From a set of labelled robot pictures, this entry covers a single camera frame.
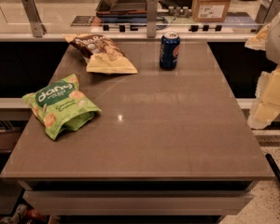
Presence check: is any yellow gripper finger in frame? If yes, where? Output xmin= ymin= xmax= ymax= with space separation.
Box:
xmin=245 ymin=24 xmax=271 ymax=51
xmin=247 ymin=65 xmax=280 ymax=130

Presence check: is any blue pepsi can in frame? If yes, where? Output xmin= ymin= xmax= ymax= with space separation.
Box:
xmin=160 ymin=32 xmax=180 ymax=70

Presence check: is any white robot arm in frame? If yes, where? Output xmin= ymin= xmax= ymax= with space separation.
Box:
xmin=245 ymin=11 xmax=280 ymax=130

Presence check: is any brown and yellow chip bag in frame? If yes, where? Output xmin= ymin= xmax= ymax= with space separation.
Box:
xmin=63 ymin=34 xmax=137 ymax=75

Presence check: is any green rice chip bag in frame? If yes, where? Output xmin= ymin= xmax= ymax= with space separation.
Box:
xmin=22 ymin=74 xmax=101 ymax=140

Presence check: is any cardboard box with label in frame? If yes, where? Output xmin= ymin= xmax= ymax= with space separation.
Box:
xmin=191 ymin=0 xmax=231 ymax=22

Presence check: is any black pole on floor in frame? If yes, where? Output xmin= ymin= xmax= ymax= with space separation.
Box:
xmin=265 ymin=153 xmax=280 ymax=185

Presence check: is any dark tray with orange rim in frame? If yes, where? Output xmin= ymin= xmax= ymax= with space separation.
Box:
xmin=96 ymin=0 xmax=147 ymax=15

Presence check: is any grey table drawer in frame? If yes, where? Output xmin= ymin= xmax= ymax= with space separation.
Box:
xmin=23 ymin=191 xmax=253 ymax=216

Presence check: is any right metal glass bracket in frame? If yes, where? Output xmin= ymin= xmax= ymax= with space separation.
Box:
xmin=256 ymin=0 xmax=280 ymax=24

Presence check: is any metal glass bracket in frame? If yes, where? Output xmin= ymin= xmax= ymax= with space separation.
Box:
xmin=147 ymin=0 xmax=158 ymax=38
xmin=21 ymin=0 xmax=47 ymax=37
xmin=256 ymin=0 xmax=280 ymax=24

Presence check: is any middle metal glass bracket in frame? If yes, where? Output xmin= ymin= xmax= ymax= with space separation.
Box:
xmin=147 ymin=0 xmax=158 ymax=38

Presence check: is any left metal glass bracket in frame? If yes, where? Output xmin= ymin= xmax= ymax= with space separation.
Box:
xmin=21 ymin=0 xmax=47 ymax=37

